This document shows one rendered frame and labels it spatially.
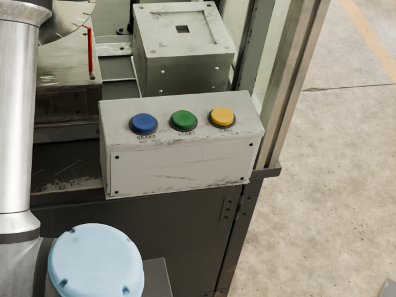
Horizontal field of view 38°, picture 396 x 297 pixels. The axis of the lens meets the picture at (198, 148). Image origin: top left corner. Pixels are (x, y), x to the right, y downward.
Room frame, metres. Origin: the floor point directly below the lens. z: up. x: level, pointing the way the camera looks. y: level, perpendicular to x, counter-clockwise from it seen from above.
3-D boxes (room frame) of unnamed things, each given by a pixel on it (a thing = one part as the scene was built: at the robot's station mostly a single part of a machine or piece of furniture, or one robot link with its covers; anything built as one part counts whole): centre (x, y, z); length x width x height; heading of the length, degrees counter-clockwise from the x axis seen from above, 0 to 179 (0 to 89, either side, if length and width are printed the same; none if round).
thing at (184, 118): (0.71, 0.03, 0.90); 0.04 x 0.04 x 0.02
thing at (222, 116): (0.73, -0.03, 0.90); 0.04 x 0.04 x 0.02
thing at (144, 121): (0.69, 0.10, 0.90); 0.04 x 0.04 x 0.02
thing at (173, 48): (0.98, 0.07, 0.82); 0.18 x 0.18 x 0.15; 20
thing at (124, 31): (1.14, 0.20, 0.76); 0.09 x 0.03 x 0.03; 110
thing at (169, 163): (0.72, 0.04, 0.82); 0.28 x 0.11 x 0.15; 110
